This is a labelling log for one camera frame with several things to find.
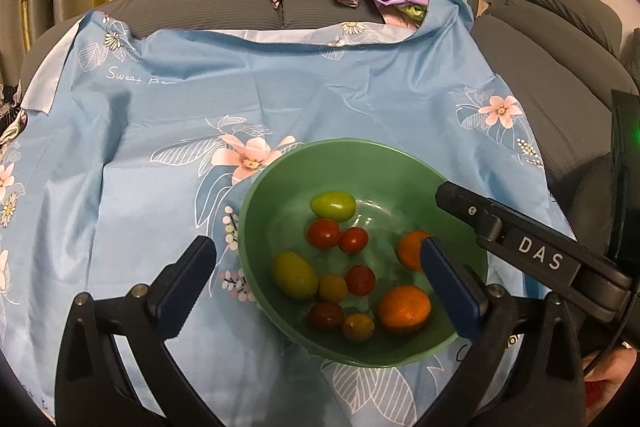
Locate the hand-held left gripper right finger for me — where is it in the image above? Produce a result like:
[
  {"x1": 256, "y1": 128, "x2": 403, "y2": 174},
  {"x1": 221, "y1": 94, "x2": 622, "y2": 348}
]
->
[{"x1": 420, "y1": 237, "x2": 586, "y2": 427}]

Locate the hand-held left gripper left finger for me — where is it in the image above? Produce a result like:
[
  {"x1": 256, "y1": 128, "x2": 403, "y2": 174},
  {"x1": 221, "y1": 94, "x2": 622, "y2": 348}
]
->
[{"x1": 54, "y1": 236, "x2": 221, "y2": 427}]

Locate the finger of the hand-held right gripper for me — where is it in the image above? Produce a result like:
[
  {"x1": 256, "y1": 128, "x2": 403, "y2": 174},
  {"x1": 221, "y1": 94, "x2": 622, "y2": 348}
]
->
[{"x1": 435, "y1": 181, "x2": 631, "y2": 323}]

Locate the large orange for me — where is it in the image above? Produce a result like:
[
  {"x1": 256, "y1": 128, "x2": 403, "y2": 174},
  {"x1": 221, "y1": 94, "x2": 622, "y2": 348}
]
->
[{"x1": 378, "y1": 285, "x2": 432, "y2": 334}]

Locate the small orange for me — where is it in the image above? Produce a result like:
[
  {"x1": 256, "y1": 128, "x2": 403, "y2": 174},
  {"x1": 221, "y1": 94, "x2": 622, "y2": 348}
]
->
[{"x1": 397, "y1": 230, "x2": 431, "y2": 272}]

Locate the green bowl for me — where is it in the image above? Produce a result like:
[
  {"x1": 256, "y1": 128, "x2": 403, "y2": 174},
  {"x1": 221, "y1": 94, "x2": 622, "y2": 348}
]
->
[{"x1": 239, "y1": 138, "x2": 491, "y2": 368}]

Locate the person's right hand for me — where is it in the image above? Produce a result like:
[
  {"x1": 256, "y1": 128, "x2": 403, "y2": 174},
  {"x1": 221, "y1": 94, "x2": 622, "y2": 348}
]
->
[{"x1": 584, "y1": 344, "x2": 640, "y2": 413}]

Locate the orange spotted cherry tomato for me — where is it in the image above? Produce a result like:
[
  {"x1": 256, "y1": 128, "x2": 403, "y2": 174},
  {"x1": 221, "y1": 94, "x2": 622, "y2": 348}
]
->
[{"x1": 342, "y1": 313, "x2": 375, "y2": 342}]

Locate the yellow-orange cherry tomato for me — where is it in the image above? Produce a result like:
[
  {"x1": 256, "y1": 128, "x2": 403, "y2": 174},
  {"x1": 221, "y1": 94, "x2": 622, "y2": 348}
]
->
[{"x1": 318, "y1": 275, "x2": 348, "y2": 303}]

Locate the large yellow-green oval tomato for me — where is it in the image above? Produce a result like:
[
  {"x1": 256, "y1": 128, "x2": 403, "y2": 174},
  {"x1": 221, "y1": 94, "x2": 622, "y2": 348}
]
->
[{"x1": 272, "y1": 252, "x2": 319, "y2": 299}]

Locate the dark red cherry tomato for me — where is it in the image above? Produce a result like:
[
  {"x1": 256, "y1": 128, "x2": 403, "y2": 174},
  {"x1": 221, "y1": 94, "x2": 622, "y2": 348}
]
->
[{"x1": 308, "y1": 301, "x2": 345, "y2": 332}]

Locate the green oval tomato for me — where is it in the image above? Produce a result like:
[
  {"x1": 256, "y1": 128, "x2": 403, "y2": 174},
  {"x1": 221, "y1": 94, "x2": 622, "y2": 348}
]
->
[{"x1": 311, "y1": 192, "x2": 357, "y2": 222}]

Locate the blue floral blanket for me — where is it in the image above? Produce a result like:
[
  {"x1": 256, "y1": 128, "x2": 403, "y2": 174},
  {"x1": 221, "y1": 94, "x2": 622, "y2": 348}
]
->
[{"x1": 0, "y1": 0, "x2": 576, "y2": 427}]

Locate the pile of black white clutter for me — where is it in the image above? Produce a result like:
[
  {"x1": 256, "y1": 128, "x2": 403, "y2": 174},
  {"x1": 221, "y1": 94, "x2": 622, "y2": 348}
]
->
[{"x1": 0, "y1": 83, "x2": 27, "y2": 154}]

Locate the grey sofa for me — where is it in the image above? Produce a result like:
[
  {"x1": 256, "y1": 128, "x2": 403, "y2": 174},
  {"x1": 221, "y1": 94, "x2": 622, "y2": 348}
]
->
[{"x1": 20, "y1": 0, "x2": 640, "y2": 358}]

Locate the black cable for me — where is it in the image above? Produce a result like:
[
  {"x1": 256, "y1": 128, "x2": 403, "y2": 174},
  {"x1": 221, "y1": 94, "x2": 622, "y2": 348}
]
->
[{"x1": 582, "y1": 287, "x2": 640, "y2": 378}]

